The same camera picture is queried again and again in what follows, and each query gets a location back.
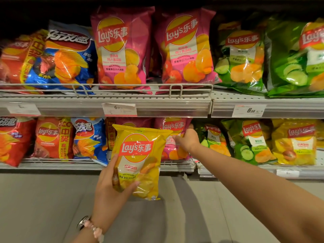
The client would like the person's right hand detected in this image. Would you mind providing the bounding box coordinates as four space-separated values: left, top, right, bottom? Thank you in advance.
172 124 202 155

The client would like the person's left hand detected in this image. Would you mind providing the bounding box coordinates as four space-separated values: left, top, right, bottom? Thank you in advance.
91 154 140 232

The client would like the yellow chip bag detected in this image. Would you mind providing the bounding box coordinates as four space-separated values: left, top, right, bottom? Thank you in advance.
111 124 173 201

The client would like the person's right forearm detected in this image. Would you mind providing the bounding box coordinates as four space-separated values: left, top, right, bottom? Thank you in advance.
191 144 324 243

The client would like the person's left forearm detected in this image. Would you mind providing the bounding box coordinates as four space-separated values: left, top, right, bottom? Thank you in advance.
72 226 102 243

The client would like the pink chip bag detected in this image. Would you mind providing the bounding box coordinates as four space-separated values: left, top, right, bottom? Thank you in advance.
154 117 193 161
121 117 153 129
154 8 222 92
90 6 155 94

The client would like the grey metal shelf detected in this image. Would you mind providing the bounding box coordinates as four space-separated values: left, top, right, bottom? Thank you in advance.
0 83 324 119
0 149 324 180

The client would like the green cucumber chip bag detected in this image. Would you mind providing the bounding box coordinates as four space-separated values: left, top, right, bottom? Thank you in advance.
263 18 324 98
199 123 232 158
221 119 278 166
213 21 269 96

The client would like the silver wristwatch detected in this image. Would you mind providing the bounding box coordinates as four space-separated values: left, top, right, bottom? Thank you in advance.
76 215 91 231

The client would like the blue ridged chip bag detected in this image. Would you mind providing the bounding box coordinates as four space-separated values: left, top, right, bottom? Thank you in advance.
25 20 98 95
71 117 109 166

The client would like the white price label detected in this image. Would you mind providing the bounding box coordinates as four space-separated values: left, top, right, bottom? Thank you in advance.
6 102 41 117
101 103 138 117
231 104 267 118
276 169 301 179

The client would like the yellow-green chip bag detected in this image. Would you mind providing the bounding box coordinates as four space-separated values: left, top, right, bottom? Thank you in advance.
315 119 324 150
270 118 318 166

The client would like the red ridged chip bag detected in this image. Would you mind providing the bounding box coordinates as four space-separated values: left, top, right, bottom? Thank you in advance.
0 117 36 167

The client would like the grey wire shelf fence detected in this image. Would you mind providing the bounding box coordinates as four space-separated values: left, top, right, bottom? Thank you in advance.
0 83 214 99

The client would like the pink bead bracelet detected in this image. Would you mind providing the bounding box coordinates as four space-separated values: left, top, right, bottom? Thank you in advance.
84 220 105 243

